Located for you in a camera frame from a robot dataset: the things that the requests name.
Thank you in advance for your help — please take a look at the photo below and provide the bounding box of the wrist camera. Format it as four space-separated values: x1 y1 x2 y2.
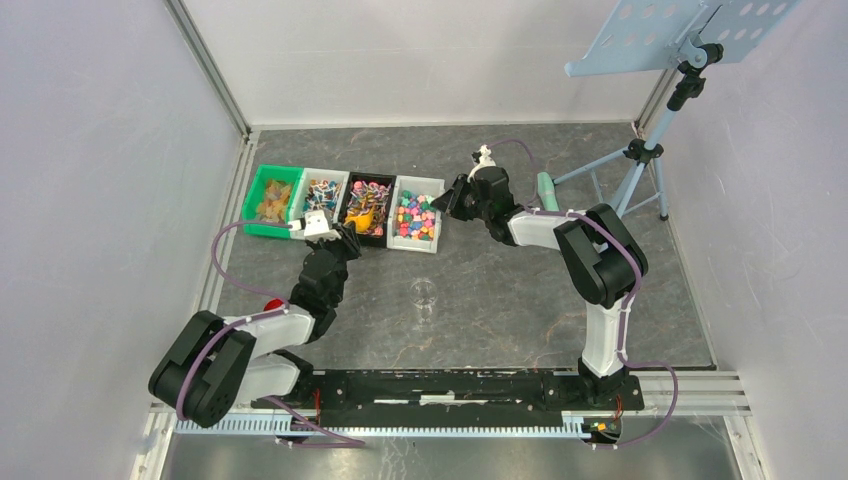
468 144 496 181
289 210 341 242

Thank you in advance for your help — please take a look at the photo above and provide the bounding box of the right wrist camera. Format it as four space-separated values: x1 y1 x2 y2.
468 144 496 181

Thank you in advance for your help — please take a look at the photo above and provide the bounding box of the clear plastic jar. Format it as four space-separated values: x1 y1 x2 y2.
409 278 438 309

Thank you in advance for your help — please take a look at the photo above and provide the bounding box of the blue music stand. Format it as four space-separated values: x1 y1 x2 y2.
551 1 798 221

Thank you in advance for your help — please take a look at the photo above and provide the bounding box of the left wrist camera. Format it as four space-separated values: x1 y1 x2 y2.
289 210 341 242

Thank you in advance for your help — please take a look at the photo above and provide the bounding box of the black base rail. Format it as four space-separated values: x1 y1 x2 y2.
282 368 645 428

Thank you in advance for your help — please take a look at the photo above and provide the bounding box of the black swirl lollipop bin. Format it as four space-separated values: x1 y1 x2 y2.
338 172 396 248

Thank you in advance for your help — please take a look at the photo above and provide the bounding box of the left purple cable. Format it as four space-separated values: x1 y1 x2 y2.
173 219 296 423

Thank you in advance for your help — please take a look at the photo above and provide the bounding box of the green candy bin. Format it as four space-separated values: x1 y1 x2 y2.
242 164 303 239

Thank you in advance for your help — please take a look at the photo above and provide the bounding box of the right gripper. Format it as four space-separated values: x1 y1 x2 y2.
433 173 492 222

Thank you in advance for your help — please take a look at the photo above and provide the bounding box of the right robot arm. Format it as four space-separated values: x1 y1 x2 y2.
432 166 648 408

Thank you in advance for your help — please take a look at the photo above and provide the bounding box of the red jar lid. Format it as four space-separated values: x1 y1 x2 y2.
263 298 285 312

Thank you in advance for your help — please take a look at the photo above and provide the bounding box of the aluminium frame post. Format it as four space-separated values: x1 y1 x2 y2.
164 0 252 138

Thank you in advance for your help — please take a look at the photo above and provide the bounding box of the orange plastic scoop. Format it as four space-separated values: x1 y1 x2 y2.
345 205 378 235

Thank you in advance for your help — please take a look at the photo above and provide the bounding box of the white star candy bin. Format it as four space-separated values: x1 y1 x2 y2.
386 175 445 254

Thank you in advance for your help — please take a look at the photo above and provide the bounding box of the white lollipop bin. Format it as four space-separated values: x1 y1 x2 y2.
288 167 350 221

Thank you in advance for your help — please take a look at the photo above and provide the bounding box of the purple cable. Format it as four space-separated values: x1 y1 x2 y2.
173 219 296 423
488 137 680 452

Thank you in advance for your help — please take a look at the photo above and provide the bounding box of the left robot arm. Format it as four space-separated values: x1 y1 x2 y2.
147 219 361 427

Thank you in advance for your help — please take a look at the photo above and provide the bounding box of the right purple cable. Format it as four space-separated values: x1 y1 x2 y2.
488 137 680 452

